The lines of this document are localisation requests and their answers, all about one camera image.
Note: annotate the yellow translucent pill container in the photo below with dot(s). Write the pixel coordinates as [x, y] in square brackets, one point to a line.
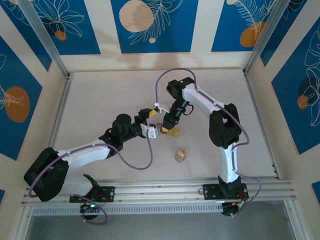
[174, 132]

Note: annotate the clear pill bottle brown cap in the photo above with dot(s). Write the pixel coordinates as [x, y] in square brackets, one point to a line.
[180, 155]

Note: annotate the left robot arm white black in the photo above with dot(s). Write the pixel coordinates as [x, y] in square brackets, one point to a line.
[82, 153]

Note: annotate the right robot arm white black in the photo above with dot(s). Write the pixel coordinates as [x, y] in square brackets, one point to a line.
[225, 127]

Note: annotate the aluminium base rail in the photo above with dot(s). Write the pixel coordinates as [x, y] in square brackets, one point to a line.
[160, 187]

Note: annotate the aluminium table side rail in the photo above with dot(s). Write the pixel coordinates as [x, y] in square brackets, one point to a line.
[62, 105]
[260, 120]

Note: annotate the blue floral wall panel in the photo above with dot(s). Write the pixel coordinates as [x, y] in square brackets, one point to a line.
[72, 30]
[300, 100]
[15, 100]
[160, 30]
[232, 30]

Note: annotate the aluminium frame post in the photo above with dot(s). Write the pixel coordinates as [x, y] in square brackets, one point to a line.
[262, 37]
[45, 37]

